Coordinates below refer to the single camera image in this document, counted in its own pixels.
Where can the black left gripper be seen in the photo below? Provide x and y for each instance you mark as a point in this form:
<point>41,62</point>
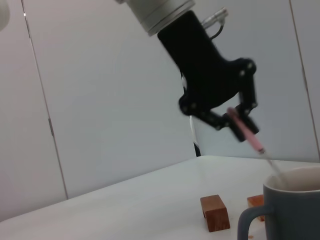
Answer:
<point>202,70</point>

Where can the grey ceramic mug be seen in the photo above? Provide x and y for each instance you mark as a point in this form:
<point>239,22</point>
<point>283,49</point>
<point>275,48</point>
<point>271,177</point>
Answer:
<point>292,215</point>

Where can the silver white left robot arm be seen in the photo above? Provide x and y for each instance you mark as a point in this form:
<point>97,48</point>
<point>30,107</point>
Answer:
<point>160,12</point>

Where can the dark brown wooden block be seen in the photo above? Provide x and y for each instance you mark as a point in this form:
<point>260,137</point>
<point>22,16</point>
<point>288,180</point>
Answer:
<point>216,215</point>

